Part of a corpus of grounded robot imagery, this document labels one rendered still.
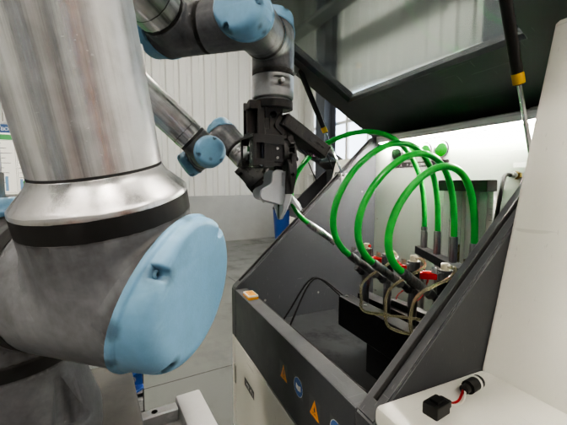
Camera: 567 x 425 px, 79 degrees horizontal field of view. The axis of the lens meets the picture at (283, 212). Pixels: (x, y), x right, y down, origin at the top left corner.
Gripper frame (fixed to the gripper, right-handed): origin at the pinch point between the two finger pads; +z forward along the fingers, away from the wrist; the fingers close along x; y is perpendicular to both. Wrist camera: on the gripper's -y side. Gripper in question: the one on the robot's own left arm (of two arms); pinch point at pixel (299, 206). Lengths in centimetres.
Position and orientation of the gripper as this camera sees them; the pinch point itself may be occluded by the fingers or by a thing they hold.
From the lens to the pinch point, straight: 93.7
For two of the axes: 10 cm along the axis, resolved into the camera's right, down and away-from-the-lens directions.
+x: -1.8, -1.4, -9.7
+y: -7.4, 6.7, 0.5
